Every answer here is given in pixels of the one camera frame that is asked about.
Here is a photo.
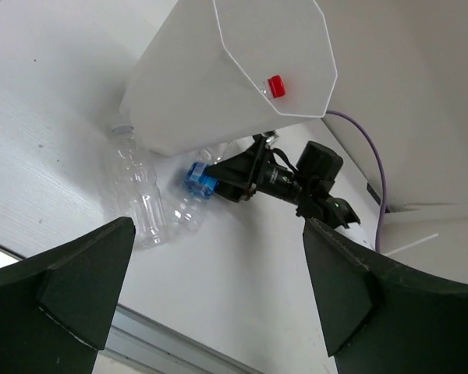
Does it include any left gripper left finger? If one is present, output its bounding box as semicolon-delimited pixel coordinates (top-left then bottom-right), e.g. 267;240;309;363
0;217;135;373

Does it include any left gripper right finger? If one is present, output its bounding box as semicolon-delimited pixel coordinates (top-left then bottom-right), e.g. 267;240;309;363
303;220;468;373

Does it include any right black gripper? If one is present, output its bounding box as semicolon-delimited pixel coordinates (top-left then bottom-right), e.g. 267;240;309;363
205;150;312;205

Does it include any blue label plastic bottle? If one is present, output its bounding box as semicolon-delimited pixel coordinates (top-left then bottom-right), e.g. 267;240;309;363
164;142;236;244

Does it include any red label plastic bottle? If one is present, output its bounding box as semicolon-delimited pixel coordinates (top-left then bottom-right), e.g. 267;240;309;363
259;75;286;100

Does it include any clear unlabelled plastic bottle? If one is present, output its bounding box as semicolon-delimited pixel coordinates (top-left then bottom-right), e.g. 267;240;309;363
104;114;168;249

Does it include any white octagonal plastic bin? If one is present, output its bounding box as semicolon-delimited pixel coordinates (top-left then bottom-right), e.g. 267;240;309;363
120;1;338;156

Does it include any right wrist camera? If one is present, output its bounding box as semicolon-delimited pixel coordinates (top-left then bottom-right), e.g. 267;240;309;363
296;141;344;192

